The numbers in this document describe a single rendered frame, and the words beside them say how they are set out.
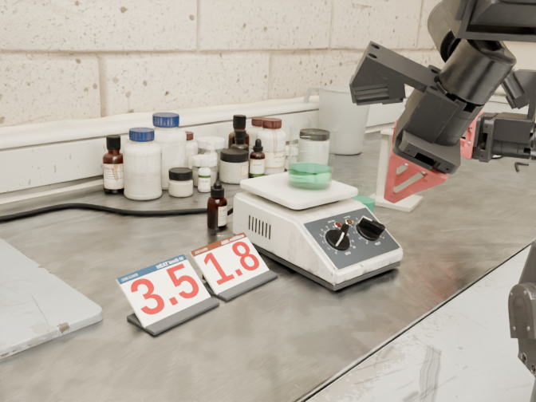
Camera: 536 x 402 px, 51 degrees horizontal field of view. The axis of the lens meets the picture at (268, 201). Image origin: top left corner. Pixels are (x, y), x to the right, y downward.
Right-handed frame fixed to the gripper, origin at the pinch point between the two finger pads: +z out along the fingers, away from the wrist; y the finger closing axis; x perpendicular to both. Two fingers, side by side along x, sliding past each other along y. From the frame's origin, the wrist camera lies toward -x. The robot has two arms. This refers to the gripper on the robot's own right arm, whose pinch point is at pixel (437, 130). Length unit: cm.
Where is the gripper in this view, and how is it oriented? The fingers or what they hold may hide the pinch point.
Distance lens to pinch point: 97.8
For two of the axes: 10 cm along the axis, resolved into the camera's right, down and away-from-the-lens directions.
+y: -4.9, 2.5, -8.3
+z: -8.7, -1.7, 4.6
